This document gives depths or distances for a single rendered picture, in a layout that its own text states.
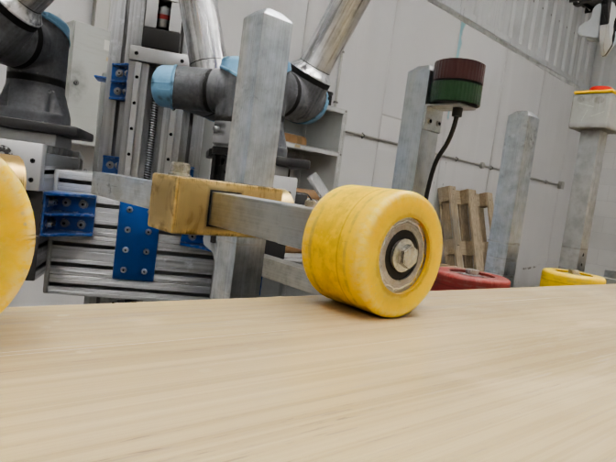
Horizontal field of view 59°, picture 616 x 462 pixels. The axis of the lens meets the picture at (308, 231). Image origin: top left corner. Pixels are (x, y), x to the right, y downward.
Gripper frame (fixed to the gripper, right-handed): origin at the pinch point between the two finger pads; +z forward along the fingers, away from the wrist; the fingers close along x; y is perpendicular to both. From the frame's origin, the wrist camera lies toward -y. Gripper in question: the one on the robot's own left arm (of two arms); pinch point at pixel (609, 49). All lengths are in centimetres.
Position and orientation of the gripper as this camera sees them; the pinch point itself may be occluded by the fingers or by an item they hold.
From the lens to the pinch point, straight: 119.8
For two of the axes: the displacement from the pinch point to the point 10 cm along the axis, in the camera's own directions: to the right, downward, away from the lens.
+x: -7.6, -0.5, -6.5
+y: -6.4, -1.3, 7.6
